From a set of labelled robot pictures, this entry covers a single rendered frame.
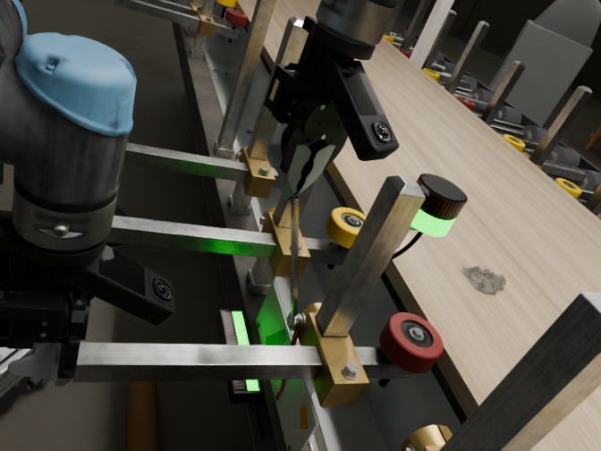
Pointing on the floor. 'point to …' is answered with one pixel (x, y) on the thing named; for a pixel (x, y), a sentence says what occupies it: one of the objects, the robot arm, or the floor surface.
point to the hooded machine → (550, 55)
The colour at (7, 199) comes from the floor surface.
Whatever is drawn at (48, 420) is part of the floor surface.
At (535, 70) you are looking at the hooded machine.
